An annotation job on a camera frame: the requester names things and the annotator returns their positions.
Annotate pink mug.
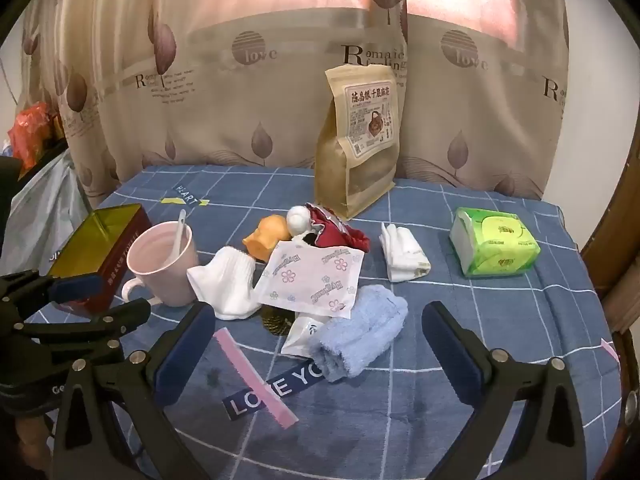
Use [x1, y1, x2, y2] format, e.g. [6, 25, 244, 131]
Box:
[121, 221, 201, 308]

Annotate white spoon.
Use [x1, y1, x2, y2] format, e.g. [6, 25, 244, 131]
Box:
[167, 209, 188, 266]

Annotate green tissue pack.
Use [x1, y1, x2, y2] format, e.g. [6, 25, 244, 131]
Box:
[448, 206, 542, 278]

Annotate orange rubber toy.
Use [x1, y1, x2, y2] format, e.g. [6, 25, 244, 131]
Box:
[242, 215, 292, 262]

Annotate brown wooden furniture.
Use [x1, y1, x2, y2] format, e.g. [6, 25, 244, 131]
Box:
[580, 150, 640, 461]

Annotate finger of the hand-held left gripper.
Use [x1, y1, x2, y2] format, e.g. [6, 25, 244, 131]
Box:
[0, 270, 101, 321]
[15, 299, 152, 361]

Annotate orange red plastic bag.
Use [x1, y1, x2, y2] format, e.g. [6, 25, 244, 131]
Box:
[7, 101, 66, 173]

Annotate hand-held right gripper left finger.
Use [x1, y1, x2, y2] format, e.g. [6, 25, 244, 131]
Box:
[52, 302, 216, 480]

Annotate floral print packet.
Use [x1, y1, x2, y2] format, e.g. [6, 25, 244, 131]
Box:
[254, 240, 364, 320]

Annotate pale printed plastic cover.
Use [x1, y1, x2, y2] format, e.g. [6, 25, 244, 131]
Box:
[0, 152, 93, 276]

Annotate light blue towel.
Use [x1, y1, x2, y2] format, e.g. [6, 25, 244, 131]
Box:
[307, 285, 408, 381]

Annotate gold metal scrubber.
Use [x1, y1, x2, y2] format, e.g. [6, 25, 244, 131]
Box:
[260, 305, 300, 337]

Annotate white pink wipe packet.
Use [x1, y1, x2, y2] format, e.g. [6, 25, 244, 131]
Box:
[281, 312, 331, 359]

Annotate red box with gold inside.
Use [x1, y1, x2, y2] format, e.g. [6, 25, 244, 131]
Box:
[47, 203, 153, 317]

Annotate pink comb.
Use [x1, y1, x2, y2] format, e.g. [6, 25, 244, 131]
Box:
[214, 329, 299, 430]

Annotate red cloth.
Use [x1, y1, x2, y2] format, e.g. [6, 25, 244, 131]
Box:
[305, 202, 372, 253]

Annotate white sock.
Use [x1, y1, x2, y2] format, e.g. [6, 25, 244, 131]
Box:
[378, 222, 431, 283]
[187, 246, 263, 321]

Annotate beige leaf print curtain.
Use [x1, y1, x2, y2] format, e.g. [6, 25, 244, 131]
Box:
[15, 0, 571, 201]

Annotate blue checked tablecloth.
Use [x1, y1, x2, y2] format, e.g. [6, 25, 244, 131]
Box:
[47, 164, 621, 480]

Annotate brown paper snack pouch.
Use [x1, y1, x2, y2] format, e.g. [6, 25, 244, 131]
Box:
[314, 64, 399, 221]

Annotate white fluffy ball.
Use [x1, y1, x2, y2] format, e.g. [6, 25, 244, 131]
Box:
[286, 205, 313, 235]

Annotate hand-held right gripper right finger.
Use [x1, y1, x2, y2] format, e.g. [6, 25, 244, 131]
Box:
[421, 301, 588, 480]

